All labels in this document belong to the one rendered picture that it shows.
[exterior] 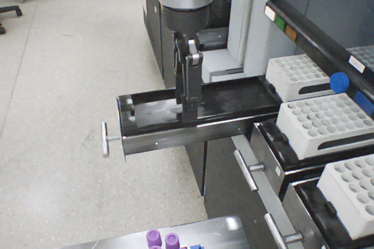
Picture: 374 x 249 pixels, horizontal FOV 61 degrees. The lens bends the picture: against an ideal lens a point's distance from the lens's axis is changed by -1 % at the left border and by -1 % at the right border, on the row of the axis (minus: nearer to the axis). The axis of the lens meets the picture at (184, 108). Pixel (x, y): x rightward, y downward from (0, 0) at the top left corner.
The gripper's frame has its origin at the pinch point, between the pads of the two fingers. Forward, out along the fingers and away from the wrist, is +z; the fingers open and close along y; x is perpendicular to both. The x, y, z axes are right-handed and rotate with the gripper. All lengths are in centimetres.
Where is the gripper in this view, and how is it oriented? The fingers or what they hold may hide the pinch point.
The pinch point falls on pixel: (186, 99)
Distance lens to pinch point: 64.0
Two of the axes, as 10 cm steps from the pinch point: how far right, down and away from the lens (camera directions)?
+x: -9.7, 1.6, -1.7
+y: -2.4, -6.3, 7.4
